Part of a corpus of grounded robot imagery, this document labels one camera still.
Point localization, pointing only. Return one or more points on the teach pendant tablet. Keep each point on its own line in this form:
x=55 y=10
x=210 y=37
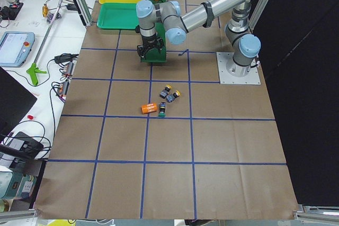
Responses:
x=15 y=48

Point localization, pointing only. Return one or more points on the yellow push button upper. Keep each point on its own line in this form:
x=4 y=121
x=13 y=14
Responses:
x=171 y=97

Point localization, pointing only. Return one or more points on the yellow push button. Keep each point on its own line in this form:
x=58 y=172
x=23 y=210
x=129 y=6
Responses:
x=165 y=91
x=171 y=97

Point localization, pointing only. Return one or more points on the green mushroom push button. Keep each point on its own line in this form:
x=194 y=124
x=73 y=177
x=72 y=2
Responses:
x=162 y=109

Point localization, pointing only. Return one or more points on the green conveyor belt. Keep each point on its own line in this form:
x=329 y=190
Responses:
x=156 y=25

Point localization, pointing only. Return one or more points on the green handled reach tool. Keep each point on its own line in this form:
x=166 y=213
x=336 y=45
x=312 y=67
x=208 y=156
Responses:
x=34 y=70

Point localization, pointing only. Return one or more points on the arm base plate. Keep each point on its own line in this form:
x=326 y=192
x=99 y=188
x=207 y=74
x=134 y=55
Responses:
x=232 y=74

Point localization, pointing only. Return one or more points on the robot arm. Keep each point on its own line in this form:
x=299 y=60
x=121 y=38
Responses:
x=246 y=45

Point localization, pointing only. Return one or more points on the gold resistor block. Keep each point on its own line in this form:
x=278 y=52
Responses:
x=45 y=10

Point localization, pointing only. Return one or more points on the green plastic tray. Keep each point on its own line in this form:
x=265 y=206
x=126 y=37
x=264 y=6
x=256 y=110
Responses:
x=117 y=16

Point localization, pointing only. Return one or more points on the yellow push button lower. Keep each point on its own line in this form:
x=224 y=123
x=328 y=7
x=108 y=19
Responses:
x=165 y=91

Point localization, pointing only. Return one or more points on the black power adapter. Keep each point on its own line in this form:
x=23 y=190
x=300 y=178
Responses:
x=71 y=7

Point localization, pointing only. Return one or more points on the orange cylinder marked 4680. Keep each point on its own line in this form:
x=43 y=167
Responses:
x=149 y=108

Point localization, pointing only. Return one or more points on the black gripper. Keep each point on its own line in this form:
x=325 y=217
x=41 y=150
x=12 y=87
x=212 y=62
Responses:
x=149 y=42

